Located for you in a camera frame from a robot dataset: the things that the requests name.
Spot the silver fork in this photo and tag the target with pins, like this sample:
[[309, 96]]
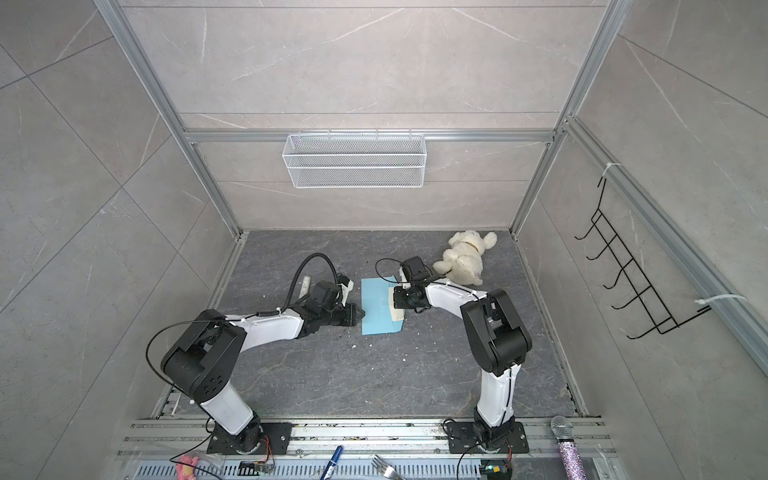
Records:
[[386, 469]]

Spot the white wire mesh basket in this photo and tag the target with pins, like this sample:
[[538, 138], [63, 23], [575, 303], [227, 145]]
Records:
[[355, 160]]

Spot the blue marker pen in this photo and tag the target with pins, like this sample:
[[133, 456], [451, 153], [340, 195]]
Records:
[[332, 464]]

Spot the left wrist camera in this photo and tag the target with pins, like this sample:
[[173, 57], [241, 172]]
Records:
[[346, 285]]

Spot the black wire hook rack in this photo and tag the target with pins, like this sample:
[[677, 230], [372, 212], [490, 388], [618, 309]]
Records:
[[631, 273]]

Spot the glitter pink microphone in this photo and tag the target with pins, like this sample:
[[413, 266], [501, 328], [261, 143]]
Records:
[[563, 430]]

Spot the white plush teddy bear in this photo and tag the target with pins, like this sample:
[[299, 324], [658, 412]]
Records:
[[462, 262]]

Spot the light blue envelope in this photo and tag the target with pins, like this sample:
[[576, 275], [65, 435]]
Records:
[[381, 317]]

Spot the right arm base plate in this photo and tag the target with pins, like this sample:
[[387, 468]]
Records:
[[471, 437]]

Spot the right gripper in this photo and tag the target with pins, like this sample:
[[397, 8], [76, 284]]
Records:
[[400, 303]]

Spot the pink small object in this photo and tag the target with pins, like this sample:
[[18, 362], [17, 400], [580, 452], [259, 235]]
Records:
[[186, 467]]

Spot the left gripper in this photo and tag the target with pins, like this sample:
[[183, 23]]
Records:
[[354, 314]]

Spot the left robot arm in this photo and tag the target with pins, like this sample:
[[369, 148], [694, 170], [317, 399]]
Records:
[[201, 361]]

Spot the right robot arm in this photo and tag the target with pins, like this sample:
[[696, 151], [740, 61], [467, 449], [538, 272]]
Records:
[[499, 343]]

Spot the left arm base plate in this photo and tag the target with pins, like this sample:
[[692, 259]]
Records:
[[264, 437]]

